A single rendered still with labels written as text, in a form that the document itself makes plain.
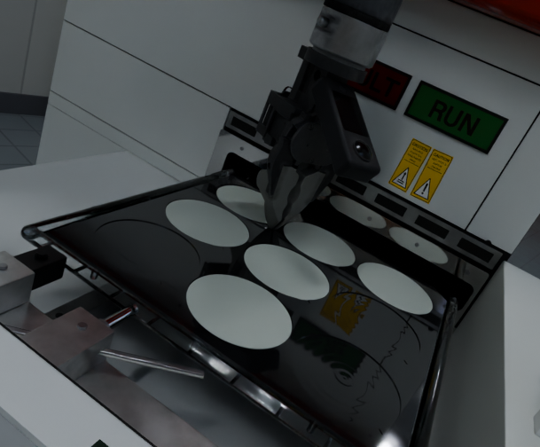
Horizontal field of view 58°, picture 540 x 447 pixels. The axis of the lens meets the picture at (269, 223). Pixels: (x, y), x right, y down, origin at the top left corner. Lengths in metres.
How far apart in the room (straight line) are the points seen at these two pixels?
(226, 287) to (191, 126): 0.41
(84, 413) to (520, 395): 0.31
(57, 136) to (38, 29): 2.18
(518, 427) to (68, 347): 0.30
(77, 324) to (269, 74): 0.49
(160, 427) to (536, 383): 0.29
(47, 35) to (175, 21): 2.39
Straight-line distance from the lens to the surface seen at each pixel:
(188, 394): 0.47
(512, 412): 0.40
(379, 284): 0.61
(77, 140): 0.98
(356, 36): 0.53
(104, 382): 0.37
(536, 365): 0.48
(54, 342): 0.35
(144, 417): 0.36
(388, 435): 0.41
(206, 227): 0.55
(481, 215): 0.69
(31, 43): 3.18
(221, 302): 0.44
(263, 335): 0.43
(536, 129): 0.68
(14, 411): 0.24
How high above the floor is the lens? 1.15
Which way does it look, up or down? 24 degrees down
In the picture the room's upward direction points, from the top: 24 degrees clockwise
